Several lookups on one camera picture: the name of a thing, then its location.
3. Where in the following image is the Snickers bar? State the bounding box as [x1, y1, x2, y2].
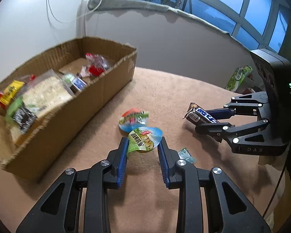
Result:
[183, 103, 219, 126]
[62, 74, 87, 93]

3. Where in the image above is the green jelly cup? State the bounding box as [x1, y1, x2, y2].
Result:
[127, 126, 163, 154]

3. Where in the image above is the red jelly cup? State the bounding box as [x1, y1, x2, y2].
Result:
[118, 108, 149, 133]

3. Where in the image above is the black snack packet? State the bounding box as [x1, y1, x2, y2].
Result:
[12, 107, 37, 135]

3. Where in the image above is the cracker pack clear wrapper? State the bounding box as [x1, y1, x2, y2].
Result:
[22, 70, 74, 118]

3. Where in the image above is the yellow snack packet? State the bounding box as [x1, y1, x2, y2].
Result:
[0, 80, 25, 105]

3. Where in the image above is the red-end clear snack bag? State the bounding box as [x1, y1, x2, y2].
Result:
[79, 53, 110, 78]

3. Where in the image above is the green snack packet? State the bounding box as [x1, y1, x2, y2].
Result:
[5, 96, 23, 124]

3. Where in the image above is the white gloved right hand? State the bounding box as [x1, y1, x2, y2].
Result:
[258, 154, 285, 169]

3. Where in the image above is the green white paper bag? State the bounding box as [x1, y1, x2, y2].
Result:
[225, 65, 253, 92]

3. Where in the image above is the brown cardboard box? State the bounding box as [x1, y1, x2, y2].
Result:
[0, 37, 137, 182]

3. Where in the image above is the grey sill cloth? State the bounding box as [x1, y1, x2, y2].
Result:
[87, 0, 231, 35]

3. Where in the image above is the white cable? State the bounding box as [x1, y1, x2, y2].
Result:
[45, 0, 103, 24]

